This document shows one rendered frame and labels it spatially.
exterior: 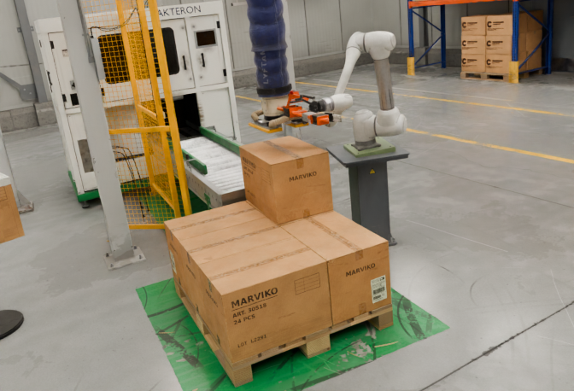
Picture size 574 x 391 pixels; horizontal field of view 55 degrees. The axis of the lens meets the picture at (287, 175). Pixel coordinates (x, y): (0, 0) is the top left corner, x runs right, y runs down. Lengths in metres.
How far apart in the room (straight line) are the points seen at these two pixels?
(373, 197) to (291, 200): 0.92
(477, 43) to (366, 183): 7.89
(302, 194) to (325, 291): 0.73
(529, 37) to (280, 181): 8.82
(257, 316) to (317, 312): 0.35
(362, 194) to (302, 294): 1.39
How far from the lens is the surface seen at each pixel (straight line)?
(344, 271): 3.05
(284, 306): 2.95
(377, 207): 4.23
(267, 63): 3.48
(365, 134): 4.07
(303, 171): 3.44
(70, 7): 4.34
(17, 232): 3.91
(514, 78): 11.12
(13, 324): 4.19
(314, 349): 3.17
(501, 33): 11.37
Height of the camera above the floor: 1.87
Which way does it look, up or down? 18 degrees down
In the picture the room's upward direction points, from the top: 6 degrees counter-clockwise
